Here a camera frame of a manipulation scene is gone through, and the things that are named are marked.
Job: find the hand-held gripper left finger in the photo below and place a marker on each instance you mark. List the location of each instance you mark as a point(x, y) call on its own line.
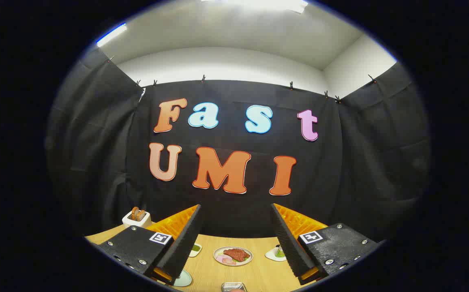
point(183, 247)

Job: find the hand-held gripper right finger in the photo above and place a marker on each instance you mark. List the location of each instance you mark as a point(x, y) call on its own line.
point(293, 251)

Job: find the green label drink bottle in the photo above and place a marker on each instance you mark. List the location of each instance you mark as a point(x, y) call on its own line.
point(280, 252)

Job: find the white divided tray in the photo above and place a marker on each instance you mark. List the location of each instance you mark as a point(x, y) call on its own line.
point(195, 253)

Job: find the white coaster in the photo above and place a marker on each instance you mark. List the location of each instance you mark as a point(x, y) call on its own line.
point(271, 254)

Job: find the light blue plate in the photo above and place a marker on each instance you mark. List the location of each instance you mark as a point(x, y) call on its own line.
point(183, 280)

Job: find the pink ham slice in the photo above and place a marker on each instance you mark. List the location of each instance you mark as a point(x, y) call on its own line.
point(229, 261)
point(221, 257)

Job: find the green lettuce leaf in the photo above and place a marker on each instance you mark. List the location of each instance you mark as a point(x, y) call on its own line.
point(245, 257)

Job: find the white round food plate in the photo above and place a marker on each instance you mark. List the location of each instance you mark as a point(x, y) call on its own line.
point(245, 260)

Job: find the white toaster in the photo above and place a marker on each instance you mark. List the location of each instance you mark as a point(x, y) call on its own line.
point(137, 223)

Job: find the brown meat steak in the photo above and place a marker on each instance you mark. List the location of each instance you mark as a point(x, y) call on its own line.
point(236, 254)

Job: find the brown toast slice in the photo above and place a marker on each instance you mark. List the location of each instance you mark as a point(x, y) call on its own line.
point(141, 215)
point(134, 213)

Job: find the metal cutlery rack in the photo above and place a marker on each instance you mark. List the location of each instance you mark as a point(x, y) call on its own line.
point(234, 287)

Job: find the row of black cloth clips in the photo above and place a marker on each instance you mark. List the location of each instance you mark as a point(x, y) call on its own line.
point(203, 78)

